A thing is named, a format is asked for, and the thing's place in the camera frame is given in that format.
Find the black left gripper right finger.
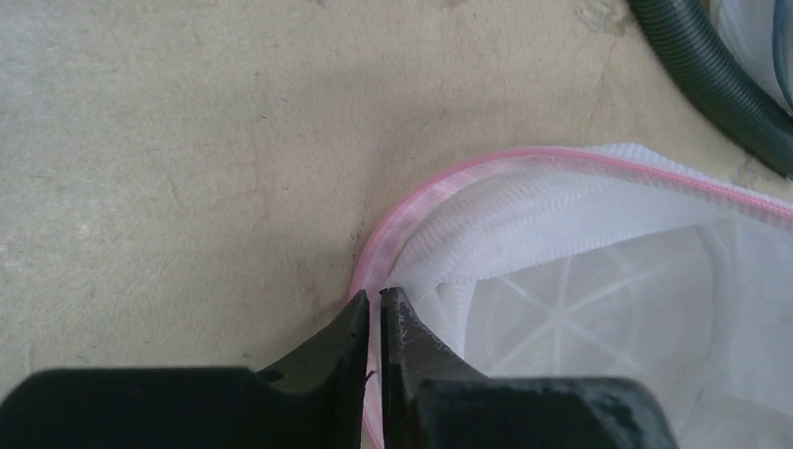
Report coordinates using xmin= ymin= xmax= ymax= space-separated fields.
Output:
xmin=379 ymin=288 xmax=678 ymax=448

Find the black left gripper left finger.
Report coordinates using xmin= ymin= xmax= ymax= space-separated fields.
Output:
xmin=1 ymin=292 xmax=369 ymax=448

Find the pink trimmed mesh laundry bag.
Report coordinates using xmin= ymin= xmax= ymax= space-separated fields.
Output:
xmin=351 ymin=144 xmax=792 ymax=448

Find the white mesh laundry bag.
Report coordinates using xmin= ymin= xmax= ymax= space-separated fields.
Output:
xmin=708 ymin=0 xmax=791 ymax=113

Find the black corrugated hose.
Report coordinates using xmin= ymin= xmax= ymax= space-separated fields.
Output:
xmin=627 ymin=0 xmax=793 ymax=180

